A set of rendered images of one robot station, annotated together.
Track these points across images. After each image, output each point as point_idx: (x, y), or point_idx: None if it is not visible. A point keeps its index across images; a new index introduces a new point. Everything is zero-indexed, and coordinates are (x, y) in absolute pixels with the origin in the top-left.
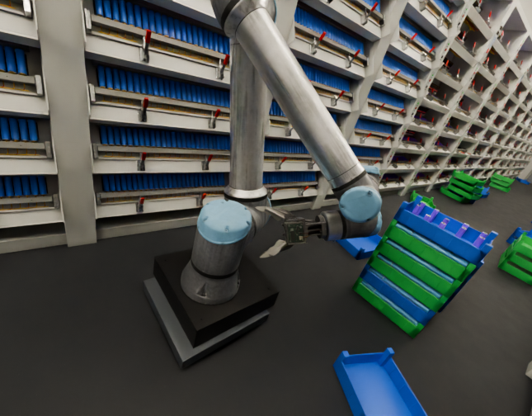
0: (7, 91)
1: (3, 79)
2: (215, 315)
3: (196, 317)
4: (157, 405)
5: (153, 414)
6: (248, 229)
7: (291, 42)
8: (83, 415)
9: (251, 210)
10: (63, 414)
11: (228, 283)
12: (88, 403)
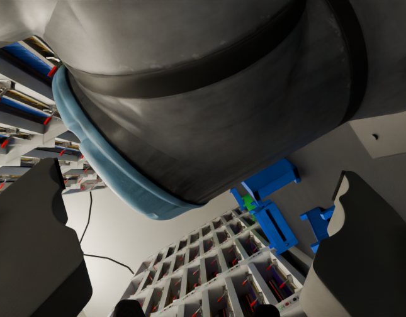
0: (34, 36)
1: (26, 41)
2: (405, 136)
3: (365, 132)
4: None
5: None
6: (173, 204)
7: None
8: (348, 138)
9: (58, 41)
10: (335, 133)
11: (371, 114)
12: (346, 129)
